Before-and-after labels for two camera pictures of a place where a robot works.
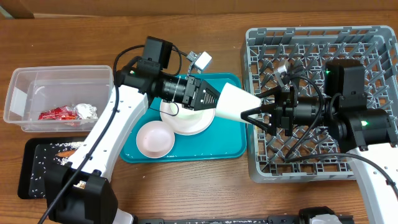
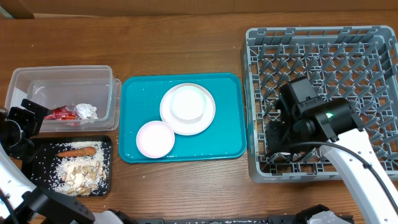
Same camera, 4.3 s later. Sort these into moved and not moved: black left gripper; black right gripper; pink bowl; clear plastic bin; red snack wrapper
Moved: black left gripper; black right gripper
Not moved: clear plastic bin; red snack wrapper; pink bowl
